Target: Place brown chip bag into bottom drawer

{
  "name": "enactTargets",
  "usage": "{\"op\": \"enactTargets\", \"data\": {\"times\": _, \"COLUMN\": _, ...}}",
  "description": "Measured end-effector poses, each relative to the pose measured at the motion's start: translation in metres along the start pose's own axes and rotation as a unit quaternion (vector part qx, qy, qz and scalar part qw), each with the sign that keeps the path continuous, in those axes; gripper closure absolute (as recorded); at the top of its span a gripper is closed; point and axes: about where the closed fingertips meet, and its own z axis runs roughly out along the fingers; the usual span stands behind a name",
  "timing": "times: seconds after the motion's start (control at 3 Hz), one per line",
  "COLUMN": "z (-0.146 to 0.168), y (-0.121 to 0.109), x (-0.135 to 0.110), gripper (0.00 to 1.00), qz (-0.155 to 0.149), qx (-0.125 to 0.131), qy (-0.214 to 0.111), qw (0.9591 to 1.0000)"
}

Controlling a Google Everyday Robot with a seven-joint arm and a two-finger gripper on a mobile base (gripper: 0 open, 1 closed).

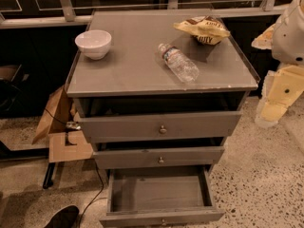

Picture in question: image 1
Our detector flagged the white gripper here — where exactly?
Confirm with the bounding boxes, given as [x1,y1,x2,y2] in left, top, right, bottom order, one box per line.
[251,25,304,128]

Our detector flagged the brown yellow chip bag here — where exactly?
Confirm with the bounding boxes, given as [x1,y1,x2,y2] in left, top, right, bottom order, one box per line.
[173,15,230,46]

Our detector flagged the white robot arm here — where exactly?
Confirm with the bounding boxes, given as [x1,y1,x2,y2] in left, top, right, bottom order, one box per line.
[252,0,304,128]

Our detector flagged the grey wooden drawer cabinet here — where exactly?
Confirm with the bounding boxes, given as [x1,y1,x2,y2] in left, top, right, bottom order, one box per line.
[65,9,261,176]

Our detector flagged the grey top drawer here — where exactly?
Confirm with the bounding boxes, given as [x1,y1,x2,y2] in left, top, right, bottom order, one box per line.
[79,111,241,143]

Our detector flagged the grey drawer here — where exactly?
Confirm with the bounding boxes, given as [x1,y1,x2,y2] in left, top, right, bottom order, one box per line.
[93,146,224,169]
[79,111,241,143]
[101,165,224,228]

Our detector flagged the grey bottom drawer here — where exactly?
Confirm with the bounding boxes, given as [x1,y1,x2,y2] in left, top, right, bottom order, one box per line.
[101,165,224,228]

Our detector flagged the grey middle drawer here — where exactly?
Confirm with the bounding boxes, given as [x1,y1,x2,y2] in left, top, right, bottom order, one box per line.
[93,146,224,169]

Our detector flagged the clear plastic water bottle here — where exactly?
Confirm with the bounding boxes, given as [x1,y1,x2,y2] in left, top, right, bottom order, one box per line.
[158,44,200,84]

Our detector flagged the white ceramic bowl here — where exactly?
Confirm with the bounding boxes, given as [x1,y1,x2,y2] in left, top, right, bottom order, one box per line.
[75,29,112,60]

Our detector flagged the brown cardboard box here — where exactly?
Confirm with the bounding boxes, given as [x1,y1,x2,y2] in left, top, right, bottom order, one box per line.
[32,86,93,162]

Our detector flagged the black metal stand leg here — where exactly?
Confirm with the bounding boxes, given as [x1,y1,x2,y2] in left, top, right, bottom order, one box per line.
[43,162,55,189]

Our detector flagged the black shoe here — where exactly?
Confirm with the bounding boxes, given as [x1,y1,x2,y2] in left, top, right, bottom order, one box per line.
[44,205,79,228]

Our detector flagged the metal window railing frame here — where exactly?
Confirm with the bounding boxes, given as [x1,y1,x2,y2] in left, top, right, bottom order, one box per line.
[0,0,292,28]

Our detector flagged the black floor cable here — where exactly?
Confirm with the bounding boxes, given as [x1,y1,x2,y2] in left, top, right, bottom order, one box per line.
[77,168,105,228]

